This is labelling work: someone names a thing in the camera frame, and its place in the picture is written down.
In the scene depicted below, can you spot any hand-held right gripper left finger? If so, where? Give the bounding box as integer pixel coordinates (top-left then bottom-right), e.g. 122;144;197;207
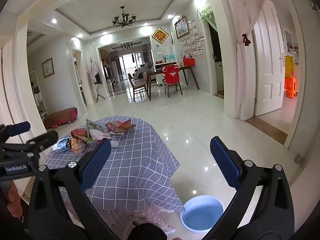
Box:
27;139;118;240

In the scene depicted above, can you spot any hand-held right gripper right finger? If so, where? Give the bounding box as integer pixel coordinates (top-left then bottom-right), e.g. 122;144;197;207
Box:
205;136;295;240

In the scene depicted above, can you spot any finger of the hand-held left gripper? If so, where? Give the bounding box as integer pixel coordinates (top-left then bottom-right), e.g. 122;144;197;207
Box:
0;130;59;165
0;121;31;140

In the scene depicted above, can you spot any red plastic wrapper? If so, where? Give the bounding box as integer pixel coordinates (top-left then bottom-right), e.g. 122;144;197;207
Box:
70;129;88;140

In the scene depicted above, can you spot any blue plastic basin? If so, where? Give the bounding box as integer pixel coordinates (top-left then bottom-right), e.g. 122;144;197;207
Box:
179;195;223;232

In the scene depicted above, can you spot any person's left hand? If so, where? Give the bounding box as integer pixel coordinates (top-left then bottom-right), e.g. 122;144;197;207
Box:
6;181;27;219

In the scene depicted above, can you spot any dark blue sachet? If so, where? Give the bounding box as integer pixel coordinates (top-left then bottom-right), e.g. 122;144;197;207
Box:
52;138;72;153

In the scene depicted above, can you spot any brown upholstered bench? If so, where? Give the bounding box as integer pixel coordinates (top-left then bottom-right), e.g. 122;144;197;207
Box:
44;107;78;128

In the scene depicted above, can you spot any white crumpled tissue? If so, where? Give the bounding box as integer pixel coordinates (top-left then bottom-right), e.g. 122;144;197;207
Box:
87;130;112;144

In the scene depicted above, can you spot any grey checked tablecloth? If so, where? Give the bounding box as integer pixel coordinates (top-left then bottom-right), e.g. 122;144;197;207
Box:
45;115;187;213

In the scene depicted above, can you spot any green snack packet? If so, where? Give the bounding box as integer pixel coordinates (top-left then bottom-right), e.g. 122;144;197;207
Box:
86;118;104;133

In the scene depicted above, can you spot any white clothes rack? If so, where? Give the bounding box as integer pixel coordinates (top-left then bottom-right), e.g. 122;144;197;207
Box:
30;71;48;120

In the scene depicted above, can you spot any red brown paper packet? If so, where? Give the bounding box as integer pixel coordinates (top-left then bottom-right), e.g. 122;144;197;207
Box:
105;120;137;135

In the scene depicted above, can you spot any framed landscape picture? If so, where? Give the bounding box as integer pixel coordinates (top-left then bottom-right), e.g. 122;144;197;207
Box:
41;57;53;79

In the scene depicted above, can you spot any wooden coat stand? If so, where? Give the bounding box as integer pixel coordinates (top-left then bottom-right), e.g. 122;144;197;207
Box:
94;58;105;103

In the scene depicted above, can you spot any pink white jacket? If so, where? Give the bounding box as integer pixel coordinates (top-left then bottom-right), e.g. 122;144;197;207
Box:
87;58;100;82

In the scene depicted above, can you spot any wooden dining chair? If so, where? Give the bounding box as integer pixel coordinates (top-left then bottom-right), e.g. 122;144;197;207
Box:
127;73;150;102

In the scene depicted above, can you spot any white appliance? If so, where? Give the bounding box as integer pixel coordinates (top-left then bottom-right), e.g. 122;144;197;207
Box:
215;60;224;92

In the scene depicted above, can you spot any wooden chair with red bag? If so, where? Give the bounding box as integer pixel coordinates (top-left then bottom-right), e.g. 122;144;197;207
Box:
161;66;183;98

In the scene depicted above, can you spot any grey sofa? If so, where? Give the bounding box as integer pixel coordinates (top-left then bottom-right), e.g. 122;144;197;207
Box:
134;65;148;80

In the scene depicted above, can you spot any orange plastic stool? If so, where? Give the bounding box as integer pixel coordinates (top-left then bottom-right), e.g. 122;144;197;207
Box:
284;77;297;99

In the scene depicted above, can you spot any red cloth bag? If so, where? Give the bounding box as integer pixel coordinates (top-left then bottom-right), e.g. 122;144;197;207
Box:
162;65;180;84

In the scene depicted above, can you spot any pink lace curtain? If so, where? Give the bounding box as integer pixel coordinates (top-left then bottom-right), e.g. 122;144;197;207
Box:
224;0;280;120

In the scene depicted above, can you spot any dark wooden dining table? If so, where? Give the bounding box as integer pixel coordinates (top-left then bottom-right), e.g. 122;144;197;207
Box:
144;65;200;101

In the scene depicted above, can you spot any red shopping basket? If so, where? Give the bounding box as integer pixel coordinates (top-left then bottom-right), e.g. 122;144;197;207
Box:
182;53;197;67

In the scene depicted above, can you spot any white panel door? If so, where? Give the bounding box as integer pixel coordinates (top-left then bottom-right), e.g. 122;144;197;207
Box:
252;0;285;117

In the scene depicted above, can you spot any yellow box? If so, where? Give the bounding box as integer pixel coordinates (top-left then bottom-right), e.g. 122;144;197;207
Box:
284;56;293;78

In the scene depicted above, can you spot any dark red bow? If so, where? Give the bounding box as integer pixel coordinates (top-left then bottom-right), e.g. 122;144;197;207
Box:
241;33;252;47

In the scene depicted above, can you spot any black chandelier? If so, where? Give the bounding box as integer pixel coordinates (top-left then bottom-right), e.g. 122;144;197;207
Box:
112;6;137;28

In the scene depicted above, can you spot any diamond red gold picture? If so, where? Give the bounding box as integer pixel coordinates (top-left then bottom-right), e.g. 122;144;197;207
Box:
152;27;170;46

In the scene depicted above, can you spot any framed white bird picture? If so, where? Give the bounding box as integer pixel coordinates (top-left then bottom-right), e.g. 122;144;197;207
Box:
174;16;189;39

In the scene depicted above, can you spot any green curtain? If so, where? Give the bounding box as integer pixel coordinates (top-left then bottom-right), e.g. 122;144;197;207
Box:
196;2;217;28

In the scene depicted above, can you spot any wall of paper certificates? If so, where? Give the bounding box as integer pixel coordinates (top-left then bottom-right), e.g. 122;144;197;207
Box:
180;19;204;57

